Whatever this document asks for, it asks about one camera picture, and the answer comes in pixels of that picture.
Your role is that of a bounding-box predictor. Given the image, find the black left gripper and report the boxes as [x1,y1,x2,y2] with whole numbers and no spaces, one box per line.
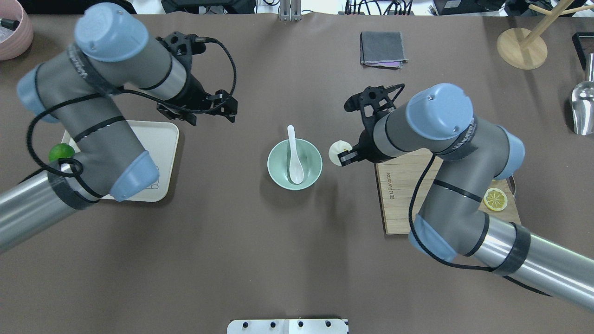
[157,74,238,126]

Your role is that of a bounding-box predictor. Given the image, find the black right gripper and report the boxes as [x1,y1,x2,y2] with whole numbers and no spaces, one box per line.
[339,131,378,167]

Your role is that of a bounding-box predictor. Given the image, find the white steamed bun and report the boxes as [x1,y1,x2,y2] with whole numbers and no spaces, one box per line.
[328,140,352,167]

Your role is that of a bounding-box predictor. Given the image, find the white ceramic spoon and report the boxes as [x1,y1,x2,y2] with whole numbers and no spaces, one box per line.
[287,125,305,184]

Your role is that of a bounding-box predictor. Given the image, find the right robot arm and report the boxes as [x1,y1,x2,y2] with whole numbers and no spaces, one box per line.
[337,83,594,310]

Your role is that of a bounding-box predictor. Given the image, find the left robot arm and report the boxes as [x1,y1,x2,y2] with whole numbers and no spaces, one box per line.
[1,2,238,252]

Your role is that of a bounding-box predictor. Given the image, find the mint green bowl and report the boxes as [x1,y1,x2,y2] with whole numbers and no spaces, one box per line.
[267,139,323,191]

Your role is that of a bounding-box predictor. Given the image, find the pink ice bowl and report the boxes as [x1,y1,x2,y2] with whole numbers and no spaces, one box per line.
[0,0,33,61]

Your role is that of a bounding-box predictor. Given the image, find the bamboo cutting board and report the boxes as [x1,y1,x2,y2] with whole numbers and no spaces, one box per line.
[375,148,521,235]

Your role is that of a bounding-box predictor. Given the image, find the cream rabbit print tray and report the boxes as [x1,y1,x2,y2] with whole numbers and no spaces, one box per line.
[61,121,180,203]

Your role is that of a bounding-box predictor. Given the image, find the folded grey cloth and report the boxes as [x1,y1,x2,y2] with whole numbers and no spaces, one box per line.
[359,31,409,69]

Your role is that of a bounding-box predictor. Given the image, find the lower lemon slice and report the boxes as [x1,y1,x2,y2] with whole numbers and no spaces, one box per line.
[482,187,508,212]

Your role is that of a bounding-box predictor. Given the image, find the green lime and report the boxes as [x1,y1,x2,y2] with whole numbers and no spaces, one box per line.
[47,142,76,161]

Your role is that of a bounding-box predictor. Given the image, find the wooden mug tree stand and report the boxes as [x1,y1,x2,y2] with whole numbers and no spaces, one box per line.
[496,0,594,70]

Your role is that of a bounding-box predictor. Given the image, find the metal scoop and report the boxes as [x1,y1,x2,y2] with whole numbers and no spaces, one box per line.
[571,53,594,136]

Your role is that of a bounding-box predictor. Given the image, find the dark tray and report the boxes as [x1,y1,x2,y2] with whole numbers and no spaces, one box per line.
[571,32,594,70]

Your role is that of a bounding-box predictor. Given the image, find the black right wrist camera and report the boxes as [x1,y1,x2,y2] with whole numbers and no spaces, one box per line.
[343,83,406,136]

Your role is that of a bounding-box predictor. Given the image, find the black right camera cable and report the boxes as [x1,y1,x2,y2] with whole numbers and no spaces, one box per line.
[387,83,553,297]

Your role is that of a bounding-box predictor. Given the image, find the black camera cable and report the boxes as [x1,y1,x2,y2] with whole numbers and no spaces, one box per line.
[387,83,553,297]
[26,37,238,200]

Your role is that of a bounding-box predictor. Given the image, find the aluminium frame post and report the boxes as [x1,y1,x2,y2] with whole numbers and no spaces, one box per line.
[278,0,302,22]

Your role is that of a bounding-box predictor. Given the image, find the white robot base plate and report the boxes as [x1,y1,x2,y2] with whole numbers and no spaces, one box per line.
[226,318,349,334]

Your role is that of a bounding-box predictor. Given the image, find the black left camera cable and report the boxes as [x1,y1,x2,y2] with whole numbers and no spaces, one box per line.
[26,37,238,200]

